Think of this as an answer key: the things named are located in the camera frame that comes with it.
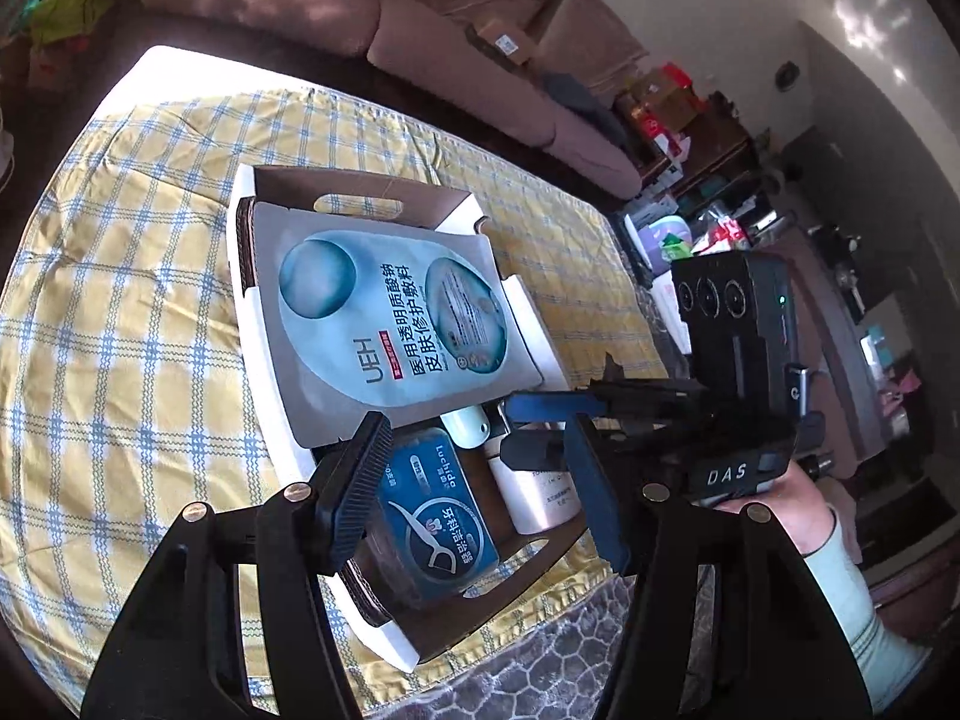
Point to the cardboard carton red label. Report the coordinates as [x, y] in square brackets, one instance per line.
[660, 101]

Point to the green handheld fan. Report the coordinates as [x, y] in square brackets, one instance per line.
[465, 427]

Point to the green bag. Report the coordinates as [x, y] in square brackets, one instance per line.
[64, 7]

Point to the brown sofa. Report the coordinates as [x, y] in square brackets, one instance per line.
[450, 52]

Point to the small cardboard parcel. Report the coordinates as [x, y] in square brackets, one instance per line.
[506, 41]

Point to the white brown cardboard box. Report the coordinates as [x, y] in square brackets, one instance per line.
[465, 615]

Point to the person's right hand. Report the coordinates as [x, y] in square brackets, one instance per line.
[795, 510]

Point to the cream pump bottle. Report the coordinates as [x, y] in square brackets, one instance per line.
[532, 502]

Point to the white tissue pack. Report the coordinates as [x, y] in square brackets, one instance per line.
[670, 307]

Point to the white blue face mask packet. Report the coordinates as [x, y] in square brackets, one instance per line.
[360, 315]

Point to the black remote control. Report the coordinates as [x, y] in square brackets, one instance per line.
[634, 247]

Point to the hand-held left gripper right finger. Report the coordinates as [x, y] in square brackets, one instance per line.
[596, 495]

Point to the purple plastic container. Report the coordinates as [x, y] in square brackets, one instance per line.
[664, 244]

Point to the cluttered side table with boxes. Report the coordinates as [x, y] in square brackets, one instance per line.
[712, 142]

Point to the person's right forearm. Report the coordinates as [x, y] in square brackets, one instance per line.
[862, 615]

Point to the blue floss pick box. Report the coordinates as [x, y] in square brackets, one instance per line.
[435, 525]

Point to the round wall clock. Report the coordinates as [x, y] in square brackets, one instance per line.
[787, 75]

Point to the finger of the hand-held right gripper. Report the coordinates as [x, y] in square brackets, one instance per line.
[547, 405]
[532, 450]

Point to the yellow plaid cloth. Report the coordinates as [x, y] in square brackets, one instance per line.
[150, 315]

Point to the dark blue-grey cloth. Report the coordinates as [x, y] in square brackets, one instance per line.
[574, 97]

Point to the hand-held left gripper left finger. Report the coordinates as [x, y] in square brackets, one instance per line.
[352, 495]

